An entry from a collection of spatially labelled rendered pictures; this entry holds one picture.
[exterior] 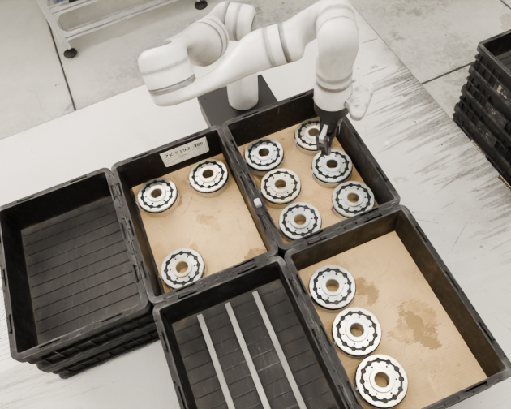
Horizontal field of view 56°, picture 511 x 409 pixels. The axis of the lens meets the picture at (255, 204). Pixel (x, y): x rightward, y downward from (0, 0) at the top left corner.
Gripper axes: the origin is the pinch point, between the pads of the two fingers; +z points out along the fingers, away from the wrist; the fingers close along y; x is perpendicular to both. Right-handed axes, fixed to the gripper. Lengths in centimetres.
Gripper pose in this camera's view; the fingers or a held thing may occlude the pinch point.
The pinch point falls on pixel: (330, 139)
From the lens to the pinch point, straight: 111.3
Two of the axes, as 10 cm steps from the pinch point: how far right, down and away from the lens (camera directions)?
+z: 1.0, 5.0, 8.6
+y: -3.9, 8.2, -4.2
